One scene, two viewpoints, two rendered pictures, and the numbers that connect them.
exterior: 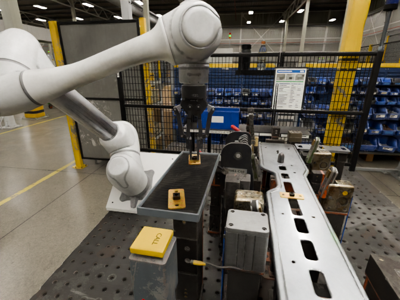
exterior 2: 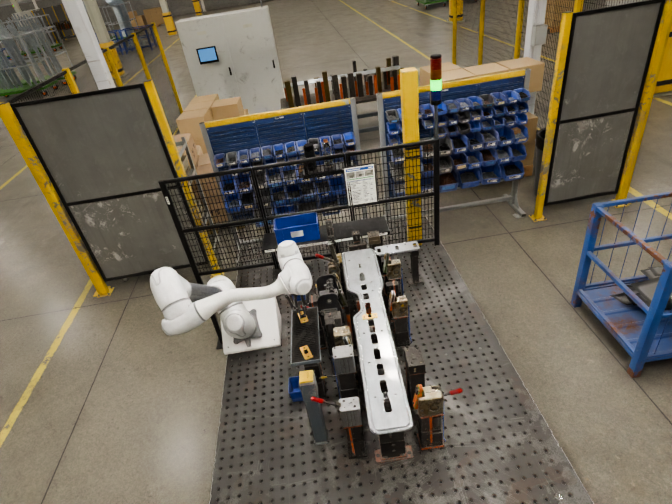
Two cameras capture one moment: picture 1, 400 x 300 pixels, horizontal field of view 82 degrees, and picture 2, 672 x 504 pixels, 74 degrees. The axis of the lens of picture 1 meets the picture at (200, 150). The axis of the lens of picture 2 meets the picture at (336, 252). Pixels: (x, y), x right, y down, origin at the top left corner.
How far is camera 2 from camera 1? 1.60 m
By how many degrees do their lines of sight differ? 17
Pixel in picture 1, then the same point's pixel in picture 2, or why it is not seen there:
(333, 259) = (388, 355)
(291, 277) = (368, 370)
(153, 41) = (280, 290)
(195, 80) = not seen: hidden behind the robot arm
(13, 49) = (176, 291)
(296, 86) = (368, 181)
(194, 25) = (302, 289)
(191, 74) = not seen: hidden behind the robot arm
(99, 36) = (86, 114)
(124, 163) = (239, 319)
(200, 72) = not seen: hidden behind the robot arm
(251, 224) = (344, 353)
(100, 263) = (250, 395)
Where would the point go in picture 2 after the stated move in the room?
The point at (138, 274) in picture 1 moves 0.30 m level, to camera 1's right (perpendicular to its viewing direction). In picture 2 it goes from (304, 390) to (369, 370)
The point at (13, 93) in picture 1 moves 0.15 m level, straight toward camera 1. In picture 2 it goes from (195, 321) to (217, 333)
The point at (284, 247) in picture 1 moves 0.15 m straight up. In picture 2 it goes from (365, 356) to (362, 334)
